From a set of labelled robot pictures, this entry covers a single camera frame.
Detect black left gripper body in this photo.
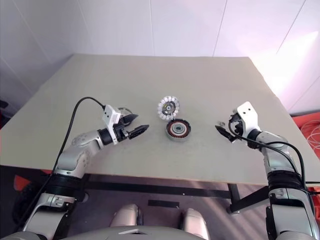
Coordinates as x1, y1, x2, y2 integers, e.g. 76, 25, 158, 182
113, 119, 132, 142

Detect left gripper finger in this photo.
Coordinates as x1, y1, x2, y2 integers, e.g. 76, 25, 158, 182
121, 113, 139, 127
127, 124, 150, 140

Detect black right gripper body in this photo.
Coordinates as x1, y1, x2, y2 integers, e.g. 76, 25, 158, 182
230, 118, 248, 141

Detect silver spoked motor rotor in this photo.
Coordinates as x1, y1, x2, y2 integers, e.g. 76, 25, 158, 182
156, 95, 180, 121

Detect motor stator housing copper coils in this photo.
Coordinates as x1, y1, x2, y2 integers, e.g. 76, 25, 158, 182
164, 119, 193, 143

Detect black floor tape strip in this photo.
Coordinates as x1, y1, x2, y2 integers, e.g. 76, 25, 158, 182
147, 199, 180, 209

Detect beige rounded left leg shell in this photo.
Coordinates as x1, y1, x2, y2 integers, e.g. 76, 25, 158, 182
113, 203, 145, 235

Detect beige rounded leg shell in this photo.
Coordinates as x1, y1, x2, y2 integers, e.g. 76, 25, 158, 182
113, 203, 145, 235
181, 208, 210, 240

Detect beige rounded right leg shell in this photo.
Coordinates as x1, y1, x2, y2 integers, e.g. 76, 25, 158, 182
181, 208, 210, 240

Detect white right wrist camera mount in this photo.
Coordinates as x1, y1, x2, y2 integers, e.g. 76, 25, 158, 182
235, 100, 260, 138

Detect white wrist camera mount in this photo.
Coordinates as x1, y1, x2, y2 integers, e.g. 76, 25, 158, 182
235, 100, 260, 138
101, 104, 123, 145

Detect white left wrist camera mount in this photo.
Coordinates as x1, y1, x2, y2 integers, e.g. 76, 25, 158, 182
101, 104, 123, 145

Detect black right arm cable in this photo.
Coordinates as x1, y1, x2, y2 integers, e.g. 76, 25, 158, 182
228, 119, 318, 198

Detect black metal table frame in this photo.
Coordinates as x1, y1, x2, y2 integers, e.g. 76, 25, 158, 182
79, 173, 272, 216

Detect white thin cable bundle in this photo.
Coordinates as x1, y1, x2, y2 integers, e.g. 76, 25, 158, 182
301, 119, 320, 152

